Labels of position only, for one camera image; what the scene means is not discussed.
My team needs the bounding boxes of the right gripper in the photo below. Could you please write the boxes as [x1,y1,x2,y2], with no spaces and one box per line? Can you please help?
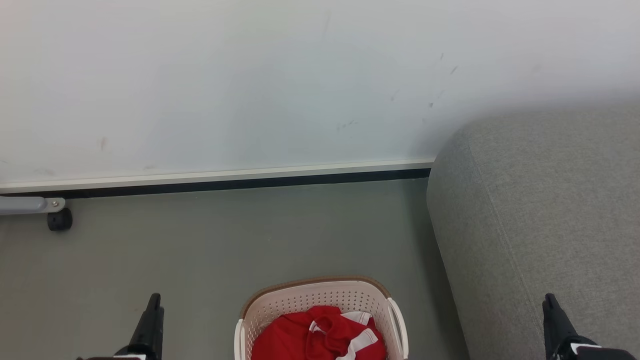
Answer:
[542,293,638,360]

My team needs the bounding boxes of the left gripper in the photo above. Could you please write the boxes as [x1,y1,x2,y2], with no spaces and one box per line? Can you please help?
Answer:
[75,293,165,360]

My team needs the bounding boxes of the red shirt with white print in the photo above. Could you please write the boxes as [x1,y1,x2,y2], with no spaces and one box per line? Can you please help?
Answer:
[251,305,361,360]

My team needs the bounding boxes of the grey fabric sofa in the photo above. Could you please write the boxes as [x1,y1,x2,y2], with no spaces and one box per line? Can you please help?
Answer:
[426,102,640,360]

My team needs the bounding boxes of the black caster wheel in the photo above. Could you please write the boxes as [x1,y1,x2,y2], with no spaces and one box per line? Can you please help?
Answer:
[47,208,73,232]

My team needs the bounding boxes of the cream perforated laundry basket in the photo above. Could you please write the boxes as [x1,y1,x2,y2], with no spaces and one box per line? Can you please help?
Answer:
[234,276,410,360]

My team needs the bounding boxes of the grey metal stand leg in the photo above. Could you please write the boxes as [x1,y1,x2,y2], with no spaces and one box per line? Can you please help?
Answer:
[0,196,66,216]

